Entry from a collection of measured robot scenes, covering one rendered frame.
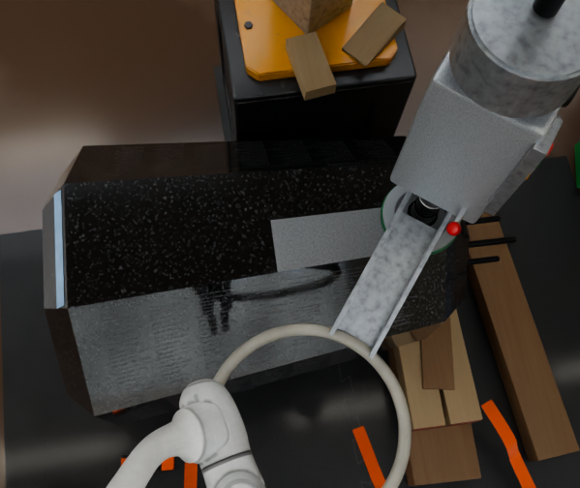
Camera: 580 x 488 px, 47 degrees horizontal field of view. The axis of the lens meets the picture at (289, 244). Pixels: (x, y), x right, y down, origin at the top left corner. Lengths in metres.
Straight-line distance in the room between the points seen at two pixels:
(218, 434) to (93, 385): 0.71
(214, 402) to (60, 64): 2.20
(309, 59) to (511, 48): 1.12
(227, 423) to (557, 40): 0.87
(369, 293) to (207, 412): 0.57
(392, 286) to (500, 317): 1.06
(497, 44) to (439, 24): 2.27
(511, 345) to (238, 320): 1.20
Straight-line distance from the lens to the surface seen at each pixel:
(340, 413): 2.59
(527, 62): 1.10
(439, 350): 2.46
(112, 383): 1.95
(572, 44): 1.14
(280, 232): 1.83
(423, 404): 2.43
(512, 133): 1.25
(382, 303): 1.69
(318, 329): 1.66
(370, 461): 2.59
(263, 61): 2.19
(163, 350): 1.89
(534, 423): 2.66
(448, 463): 2.54
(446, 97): 1.24
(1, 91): 3.25
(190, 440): 1.30
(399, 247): 1.70
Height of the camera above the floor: 2.58
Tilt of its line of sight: 70 degrees down
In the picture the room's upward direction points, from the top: 7 degrees clockwise
